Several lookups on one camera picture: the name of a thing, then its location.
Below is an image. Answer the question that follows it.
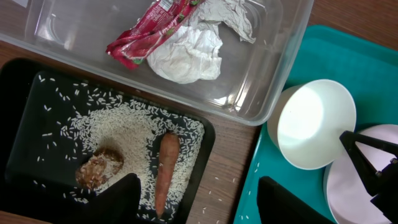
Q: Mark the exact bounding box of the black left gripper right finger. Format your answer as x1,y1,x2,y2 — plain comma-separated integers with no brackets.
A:
257,176,333,224

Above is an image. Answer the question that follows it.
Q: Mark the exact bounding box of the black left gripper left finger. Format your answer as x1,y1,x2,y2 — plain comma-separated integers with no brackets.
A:
58,173,141,224

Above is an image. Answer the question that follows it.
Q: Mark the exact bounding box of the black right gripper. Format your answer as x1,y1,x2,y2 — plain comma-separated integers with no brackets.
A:
340,131,397,223

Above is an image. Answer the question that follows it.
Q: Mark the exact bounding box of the pink plate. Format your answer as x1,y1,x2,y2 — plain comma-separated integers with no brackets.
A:
323,124,397,224

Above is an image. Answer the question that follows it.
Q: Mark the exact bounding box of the brown food chunk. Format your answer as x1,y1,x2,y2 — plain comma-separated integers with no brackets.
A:
75,147,124,190

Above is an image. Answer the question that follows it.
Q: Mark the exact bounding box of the orange carrot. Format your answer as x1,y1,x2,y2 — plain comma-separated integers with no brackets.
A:
155,133,180,218

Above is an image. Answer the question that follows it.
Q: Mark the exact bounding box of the white rice pile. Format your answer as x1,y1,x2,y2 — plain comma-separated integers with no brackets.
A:
32,74,205,222

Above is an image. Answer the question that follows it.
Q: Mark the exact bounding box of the white bowl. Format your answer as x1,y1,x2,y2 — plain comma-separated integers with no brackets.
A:
267,79,357,170

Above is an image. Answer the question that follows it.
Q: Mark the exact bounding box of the red snack wrapper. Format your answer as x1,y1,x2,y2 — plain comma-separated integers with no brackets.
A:
106,0,202,69

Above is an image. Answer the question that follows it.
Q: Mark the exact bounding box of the white napkin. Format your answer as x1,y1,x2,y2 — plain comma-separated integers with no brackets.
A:
147,0,256,84

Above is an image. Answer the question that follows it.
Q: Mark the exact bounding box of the black food waste tray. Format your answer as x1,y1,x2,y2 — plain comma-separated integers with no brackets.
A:
0,57,216,224

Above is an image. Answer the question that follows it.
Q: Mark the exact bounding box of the teal plastic tray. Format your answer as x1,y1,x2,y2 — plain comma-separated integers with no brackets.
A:
233,25,397,224

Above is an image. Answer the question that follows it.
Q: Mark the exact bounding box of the clear plastic bin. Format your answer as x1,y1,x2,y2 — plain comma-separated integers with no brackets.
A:
1,0,313,126

